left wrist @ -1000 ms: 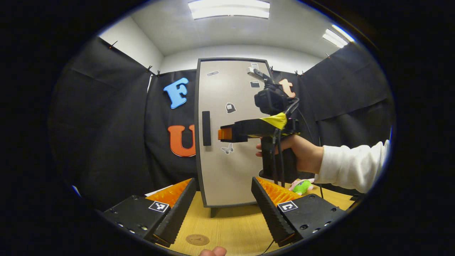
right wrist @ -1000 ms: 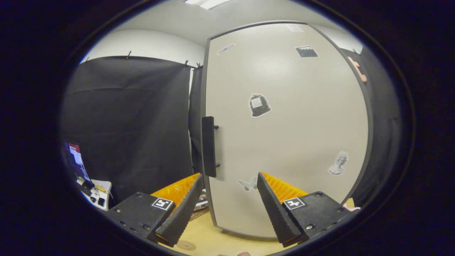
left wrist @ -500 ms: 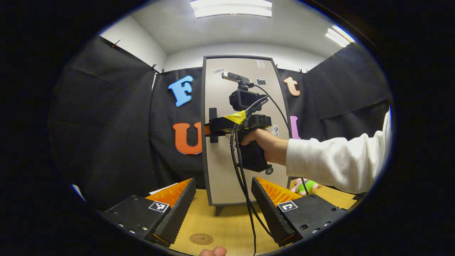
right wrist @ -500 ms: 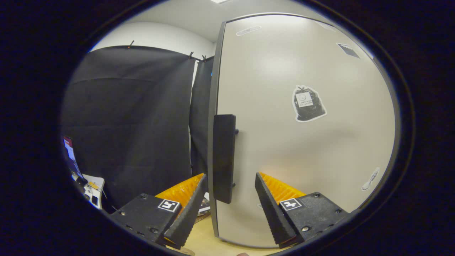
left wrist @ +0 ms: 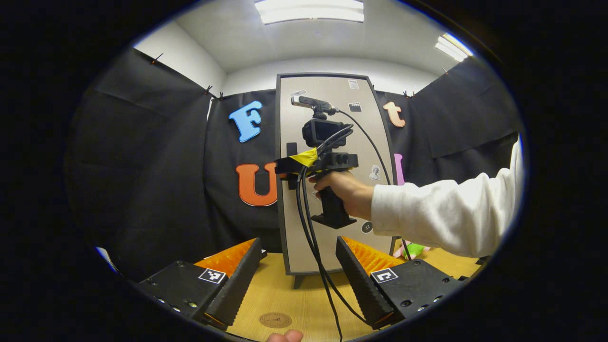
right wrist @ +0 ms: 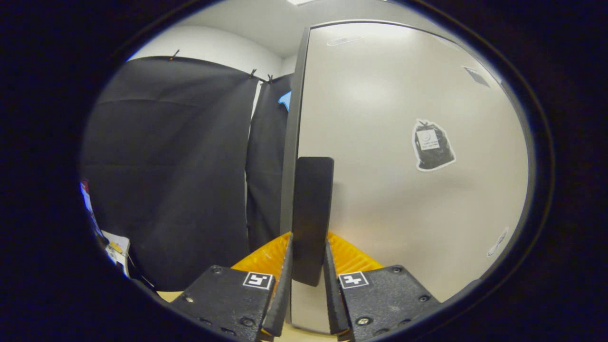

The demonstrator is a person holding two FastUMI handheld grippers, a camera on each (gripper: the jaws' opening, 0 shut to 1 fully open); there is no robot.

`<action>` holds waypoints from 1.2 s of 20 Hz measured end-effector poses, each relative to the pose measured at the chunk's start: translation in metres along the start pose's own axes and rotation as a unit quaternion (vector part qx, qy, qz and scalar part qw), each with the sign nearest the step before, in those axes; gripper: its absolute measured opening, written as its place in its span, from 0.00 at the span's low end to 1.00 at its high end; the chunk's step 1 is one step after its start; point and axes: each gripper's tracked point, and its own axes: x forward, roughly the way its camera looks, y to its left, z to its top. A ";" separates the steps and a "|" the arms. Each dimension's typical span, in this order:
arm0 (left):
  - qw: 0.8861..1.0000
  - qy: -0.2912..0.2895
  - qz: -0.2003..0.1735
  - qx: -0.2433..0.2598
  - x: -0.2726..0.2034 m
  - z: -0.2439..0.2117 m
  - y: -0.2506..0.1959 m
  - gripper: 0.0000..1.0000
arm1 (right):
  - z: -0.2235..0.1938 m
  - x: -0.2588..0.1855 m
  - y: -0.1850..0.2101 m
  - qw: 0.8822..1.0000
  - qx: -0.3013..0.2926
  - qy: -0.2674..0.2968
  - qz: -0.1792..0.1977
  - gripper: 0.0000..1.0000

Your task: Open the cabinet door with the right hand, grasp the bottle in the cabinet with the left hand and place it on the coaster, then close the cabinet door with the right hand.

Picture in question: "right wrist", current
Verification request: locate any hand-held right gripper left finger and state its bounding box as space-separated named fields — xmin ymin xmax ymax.
xmin=169 ymin=232 xmax=294 ymax=342

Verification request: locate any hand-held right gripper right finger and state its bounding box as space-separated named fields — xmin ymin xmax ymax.
xmin=324 ymin=232 xmax=442 ymax=342

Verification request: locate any black cabinet door handle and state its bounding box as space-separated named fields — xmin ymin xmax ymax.
xmin=291 ymin=157 xmax=334 ymax=287

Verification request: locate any light grey cabinet door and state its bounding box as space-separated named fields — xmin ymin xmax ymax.
xmin=280 ymin=21 xmax=530 ymax=333

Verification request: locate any black backdrop cloth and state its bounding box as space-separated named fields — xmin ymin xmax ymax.
xmin=80 ymin=56 xmax=293 ymax=291

